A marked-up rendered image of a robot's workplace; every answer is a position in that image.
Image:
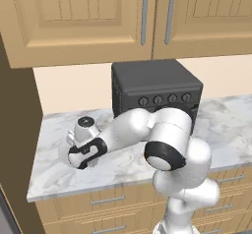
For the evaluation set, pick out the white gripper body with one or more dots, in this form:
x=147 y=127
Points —
x=70 y=137

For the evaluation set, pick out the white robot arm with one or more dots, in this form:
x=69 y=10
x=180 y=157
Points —
x=170 y=133

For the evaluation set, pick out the black oven knob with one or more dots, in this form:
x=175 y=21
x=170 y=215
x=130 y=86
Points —
x=186 y=97
x=157 y=99
x=143 y=101
x=172 y=98

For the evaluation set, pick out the black toaster oven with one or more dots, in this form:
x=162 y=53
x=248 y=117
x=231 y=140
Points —
x=154 y=77

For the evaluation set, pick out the brown tall cupboard side panel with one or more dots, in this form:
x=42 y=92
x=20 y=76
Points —
x=18 y=139

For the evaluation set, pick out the tan drawer front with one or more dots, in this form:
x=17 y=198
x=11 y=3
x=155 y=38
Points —
x=229 y=226
x=131 y=202
x=236 y=202
x=234 y=174
x=82 y=225

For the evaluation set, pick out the grey fridge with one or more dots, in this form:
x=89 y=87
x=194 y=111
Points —
x=5 y=216

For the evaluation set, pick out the tan wall cupboard door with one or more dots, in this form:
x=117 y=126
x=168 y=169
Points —
x=72 y=21
x=213 y=15

